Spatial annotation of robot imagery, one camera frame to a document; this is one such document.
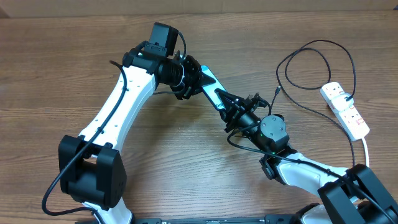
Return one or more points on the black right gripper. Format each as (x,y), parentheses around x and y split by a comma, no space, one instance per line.
(233,110)

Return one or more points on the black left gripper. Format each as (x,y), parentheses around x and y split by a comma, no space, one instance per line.
(197,78)

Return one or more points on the blue Samsung Galaxy smartphone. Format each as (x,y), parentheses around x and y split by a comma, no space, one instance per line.
(209,90)

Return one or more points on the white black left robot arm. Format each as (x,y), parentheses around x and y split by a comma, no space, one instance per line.
(91,168)

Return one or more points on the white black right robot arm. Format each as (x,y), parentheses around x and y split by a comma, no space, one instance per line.
(352,195)

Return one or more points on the white USB charger plug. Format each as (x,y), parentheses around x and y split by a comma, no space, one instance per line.
(341,102)

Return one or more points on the white power strip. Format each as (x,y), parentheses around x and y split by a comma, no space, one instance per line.
(350,119)

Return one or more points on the brown cardboard box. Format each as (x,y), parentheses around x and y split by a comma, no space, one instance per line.
(77,8)

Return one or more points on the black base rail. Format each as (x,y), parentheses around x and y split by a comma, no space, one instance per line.
(268,219)

